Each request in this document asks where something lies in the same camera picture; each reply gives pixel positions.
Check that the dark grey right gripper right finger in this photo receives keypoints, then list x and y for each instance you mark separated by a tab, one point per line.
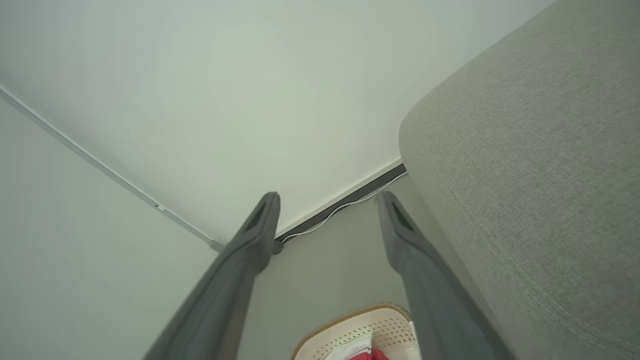
435	300

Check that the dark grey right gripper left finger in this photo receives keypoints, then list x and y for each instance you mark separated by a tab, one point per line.
225	290

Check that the red garment with white trim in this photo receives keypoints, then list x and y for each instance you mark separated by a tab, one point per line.
367	354

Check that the grey fabric sofa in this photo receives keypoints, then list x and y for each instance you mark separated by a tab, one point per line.
540	175

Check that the cream perforated laundry basket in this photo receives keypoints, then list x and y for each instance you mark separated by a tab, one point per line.
350	327

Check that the dark grey baseboard strip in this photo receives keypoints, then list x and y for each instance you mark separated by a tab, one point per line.
350	196

